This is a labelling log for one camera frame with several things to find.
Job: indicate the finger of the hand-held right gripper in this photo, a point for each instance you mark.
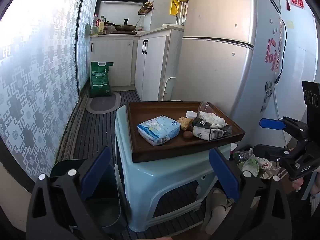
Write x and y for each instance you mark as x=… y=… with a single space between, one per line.
x=271 y=124
x=267 y=151

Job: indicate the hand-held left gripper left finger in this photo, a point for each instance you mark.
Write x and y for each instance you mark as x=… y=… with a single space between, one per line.
x=96 y=175

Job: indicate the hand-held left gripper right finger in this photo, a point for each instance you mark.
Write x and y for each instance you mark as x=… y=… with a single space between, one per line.
x=223 y=175

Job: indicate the dark teal plastic bin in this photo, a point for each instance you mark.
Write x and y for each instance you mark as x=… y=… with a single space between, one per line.
x=110 y=212

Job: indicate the black white food package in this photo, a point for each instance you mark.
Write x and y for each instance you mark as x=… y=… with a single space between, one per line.
x=202 y=133

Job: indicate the brown nut shell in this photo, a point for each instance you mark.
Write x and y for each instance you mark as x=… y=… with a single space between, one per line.
x=187 y=135

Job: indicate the white tissue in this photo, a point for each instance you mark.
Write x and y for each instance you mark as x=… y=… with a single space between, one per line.
x=212 y=118

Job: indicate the blue white tissue pack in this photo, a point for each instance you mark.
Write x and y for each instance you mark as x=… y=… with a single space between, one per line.
x=157 y=130

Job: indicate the brown wooden tray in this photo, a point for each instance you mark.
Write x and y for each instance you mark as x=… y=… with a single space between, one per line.
x=150 y=110

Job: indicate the person's right forearm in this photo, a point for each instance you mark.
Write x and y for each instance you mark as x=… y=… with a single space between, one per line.
x=315 y=201

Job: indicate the person's right hand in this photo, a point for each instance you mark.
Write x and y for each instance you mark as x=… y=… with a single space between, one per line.
x=297 y=184

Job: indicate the filled clear plastic bag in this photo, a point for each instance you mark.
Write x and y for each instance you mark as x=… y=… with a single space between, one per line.
x=252 y=165

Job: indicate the beige slipper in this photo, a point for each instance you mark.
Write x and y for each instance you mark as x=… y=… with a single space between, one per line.
x=215 y=210

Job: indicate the light blue plastic stool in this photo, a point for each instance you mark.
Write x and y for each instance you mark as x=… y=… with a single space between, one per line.
x=160 y=172

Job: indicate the white bottle cap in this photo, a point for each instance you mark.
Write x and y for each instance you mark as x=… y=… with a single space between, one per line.
x=191 y=114

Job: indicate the red paper cutout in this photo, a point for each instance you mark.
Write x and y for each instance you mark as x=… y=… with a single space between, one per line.
x=271 y=55

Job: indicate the grey oval floor mat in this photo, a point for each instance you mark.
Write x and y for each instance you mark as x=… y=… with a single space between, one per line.
x=102 y=103

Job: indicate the beige refrigerator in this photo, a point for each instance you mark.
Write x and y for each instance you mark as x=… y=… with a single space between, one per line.
x=212 y=55

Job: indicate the green rice bag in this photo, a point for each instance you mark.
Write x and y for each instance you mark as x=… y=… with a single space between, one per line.
x=100 y=80

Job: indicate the white kitchen cabinet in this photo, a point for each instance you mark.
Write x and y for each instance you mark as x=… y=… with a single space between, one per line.
x=152 y=67

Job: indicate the clear plastic oil bottle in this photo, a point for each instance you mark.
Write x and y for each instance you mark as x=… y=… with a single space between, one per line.
x=95 y=26

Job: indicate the metal frying pan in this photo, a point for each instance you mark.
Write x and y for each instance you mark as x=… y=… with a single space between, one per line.
x=125 y=27

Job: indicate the small clear bottle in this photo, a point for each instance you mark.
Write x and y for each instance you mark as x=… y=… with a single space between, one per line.
x=141 y=27

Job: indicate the white rounded frame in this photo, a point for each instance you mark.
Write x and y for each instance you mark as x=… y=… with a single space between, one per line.
x=168 y=87

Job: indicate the yellow wall box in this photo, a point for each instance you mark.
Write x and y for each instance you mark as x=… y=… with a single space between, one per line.
x=174 y=5

